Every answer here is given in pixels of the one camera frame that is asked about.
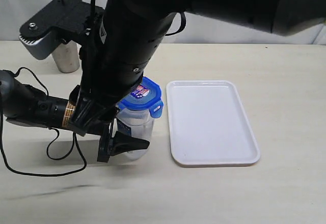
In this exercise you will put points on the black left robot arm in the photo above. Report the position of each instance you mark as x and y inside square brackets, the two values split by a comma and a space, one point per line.
[27, 106]

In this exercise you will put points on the stainless steel tumbler cup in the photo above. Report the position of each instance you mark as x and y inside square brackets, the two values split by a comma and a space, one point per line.
[66, 57]

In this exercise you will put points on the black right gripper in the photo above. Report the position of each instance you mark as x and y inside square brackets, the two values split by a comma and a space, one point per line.
[104, 82]

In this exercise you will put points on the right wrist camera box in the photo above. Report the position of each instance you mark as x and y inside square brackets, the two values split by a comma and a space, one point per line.
[59, 22]

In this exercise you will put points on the white rectangular plastic tray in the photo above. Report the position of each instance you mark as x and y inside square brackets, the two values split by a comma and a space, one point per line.
[208, 125]

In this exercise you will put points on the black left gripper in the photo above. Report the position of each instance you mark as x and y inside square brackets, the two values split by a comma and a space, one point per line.
[110, 145]

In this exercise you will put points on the white backdrop curtain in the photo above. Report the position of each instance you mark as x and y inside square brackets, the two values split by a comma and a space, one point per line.
[198, 29]

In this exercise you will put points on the clear plastic pitcher container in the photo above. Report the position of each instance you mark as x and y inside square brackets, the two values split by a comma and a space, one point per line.
[137, 124]

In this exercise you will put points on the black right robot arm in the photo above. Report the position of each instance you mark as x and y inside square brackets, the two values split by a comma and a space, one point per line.
[125, 36]

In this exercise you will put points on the blue plastic lid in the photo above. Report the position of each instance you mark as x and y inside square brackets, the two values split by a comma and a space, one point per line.
[146, 96]

